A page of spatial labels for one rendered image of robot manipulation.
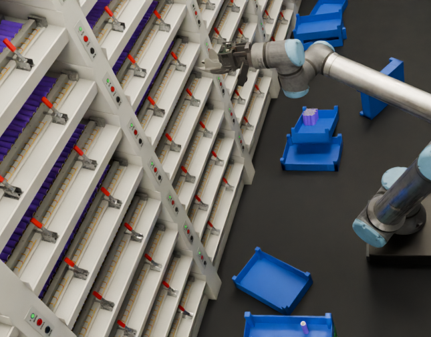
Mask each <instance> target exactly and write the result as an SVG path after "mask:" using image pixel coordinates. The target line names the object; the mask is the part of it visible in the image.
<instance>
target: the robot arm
mask: <svg viewBox="0 0 431 337"><path fill-rule="evenodd" d="M231 42H232V43H231ZM226 43H229V44H226ZM208 54H209V58H206V59H204V61H202V64H204V66H203V67H199V69H200V70H202V71H204V72H208V73H212V74H225V73H230V72H234V71H236V70H237V69H240V68H241V65H242V63H243V66H242V69H241V73H240V74H239V75H238V78H237V79H238V83H237V85H238V86H242V87H243V86H244V84H245V82H247V79H248V77H247V74H248V71H249V68H250V67H251V68H252V67H254V68H255V69H256V70H259V69H270V68H276V69H277V73H278V76H279V79H280V82H281V86H282V90H283V92H284V94H285V95H286V97H288V98H300V97H303V96H304V95H306V94H307V93H308V91H309V86H308V83H310V81H311V80H312V79H313V78H314V77H315V76H316V75H317V74H321V75H323V76H327V77H329V78H332V79H334V80H336V81H338V82H341V83H342V84H345V85H347V86H349V87H351V88H354V89H356V90H358V91H360V92H363V93H364V94H367V95H368V96H371V97H373V98H375V99H378V100H380V101H382V102H384V103H387V104H389V105H391V106H393V107H395V108H397V109H399V110H402V111H404V112H406V113H408V114H411V115H413V116H415V117H417V118H419V119H421V120H424V121H426V122H428V123H430V124H431V94H429V93H427V92H425V91H423V90H420V89H418V88H415V87H413V86H411V85H409V84H406V83H404V82H401V81H399V80H397V79H395V78H392V77H390V76H387V75H385V74H383V73H381V72H378V71H376V70H373V69H371V68H369V67H367V66H364V65H362V64H359V63H357V62H355V61H353V60H350V59H348V58H345V57H343V56H342V55H339V54H337V53H336V52H335V50H334V48H333V47H332V46H331V45H330V44H329V43H327V42H326V41H316V42H315V43H313V44H312V45H310V46H309V47H308V49H307V50H306V51H304V47H303V44H302V43H301V42H300V41H299V40H298V39H287V40H281V41H270V42H261V43H254V44H253V45H251V42H244V43H237V42H236V41H226V42H223V44H222V45H221V48H220V49H219V52H218V53H217V52H216V51H215V50H214V49H209V51H208ZM221 64H222V66H221ZM430 193H431V141H430V142H429V144H428V145H427V146H426V147H425V148H424V150H423V151H422V152H421V153H420V154H419V155H418V158H417V159H416V160H415V161H414V162H413V163H412V164H411V165H410V166H409V167H408V168H406V167H394V168H391V169H389V170H387V171H386V172H385V173H384V174H383V176H382V187H381V188H380V189H379V191H378V192H377V193H376V194H375V195H374V197H373V198H372V199H371V201H370V202H369V203H368V204H367V205H366V207H365V208H364V209H363V211H362V212H361V213H360V214H359V215H358V217H357V218H356V219H355V221H354V222H353V225H352V227H353V230H354V231H355V233H356V234H357V235H358V236H359V237H360V238H361V239H362V240H364V241H365V242H366V243H368V244H370V245H372V246H374V247H383V246H384V245H385V244H386V243H387V242H388V240H389V239H390V237H391V236H392V235H393V234H394V233H395V234H398V235H409V234H412V233H415V232H417V231H419V230H420V229H421V228H422V227H423V226H424V224H425V222H426V210H425V208H424V206H423V205H422V204H421V202H422V201H423V200H424V199H425V198H426V197H427V196H428V195H429V194H430Z"/></svg>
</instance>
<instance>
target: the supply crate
mask: <svg viewBox="0 0 431 337"><path fill-rule="evenodd" d="M245 320H246V322H245V331H244V336H243V337H334V322H333V318H332V315H331V313H325V316H275V315H251V313H250V312H245ZM302 321H305V323H306V324H307V328H308V330H309V333H308V334H304V333H303V330H302V327H301V322H302Z"/></svg>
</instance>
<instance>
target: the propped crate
mask: <svg viewBox="0 0 431 337"><path fill-rule="evenodd" d="M306 108H307V107H306V106H303V112H304V111H305V110H306ZM303 112H302V114H301V116H300V117H299V119H298V121H297V123H296V125H295V127H294V128H291V135H292V141H293V142H330V140H331V137H332V135H333V132H334V130H335V127H336V124H337V121H338V120H339V112H338V106H334V110H318V116H319V119H318V120H317V122H316V123H317V124H314V125H313V126H312V125H311V126H308V125H307V126H305V125H304V124H303Z"/></svg>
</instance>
